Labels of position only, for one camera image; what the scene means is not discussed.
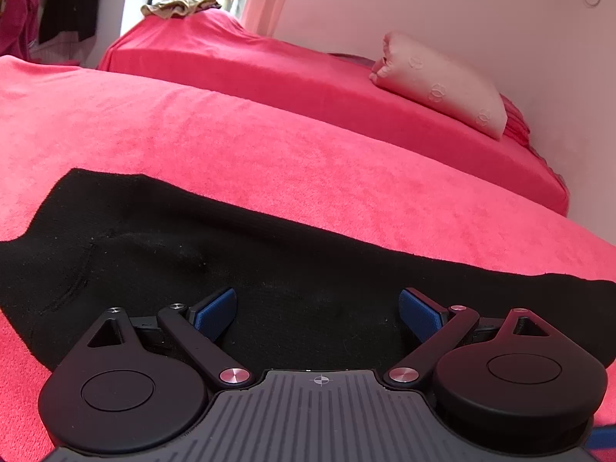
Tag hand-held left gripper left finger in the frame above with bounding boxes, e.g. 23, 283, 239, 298
87, 288, 252, 388

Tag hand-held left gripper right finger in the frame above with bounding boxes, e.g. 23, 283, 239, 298
383, 288, 555, 388

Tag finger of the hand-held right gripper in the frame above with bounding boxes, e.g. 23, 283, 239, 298
589, 424, 616, 449

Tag black pants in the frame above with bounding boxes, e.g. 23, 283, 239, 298
0, 168, 616, 376

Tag red folded blanket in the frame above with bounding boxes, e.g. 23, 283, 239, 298
500, 95, 532, 147

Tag pink embossed pillow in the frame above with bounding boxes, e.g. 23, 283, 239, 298
370, 32, 508, 140

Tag red bed sheet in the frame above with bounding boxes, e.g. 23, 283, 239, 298
97, 10, 571, 216

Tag tan crumpled cloth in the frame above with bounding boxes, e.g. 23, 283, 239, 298
141, 0, 222, 20

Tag dark hanging clothes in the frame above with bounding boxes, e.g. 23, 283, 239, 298
38, 0, 111, 44

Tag magenta hanging garment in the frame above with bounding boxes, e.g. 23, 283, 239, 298
0, 0, 40, 57

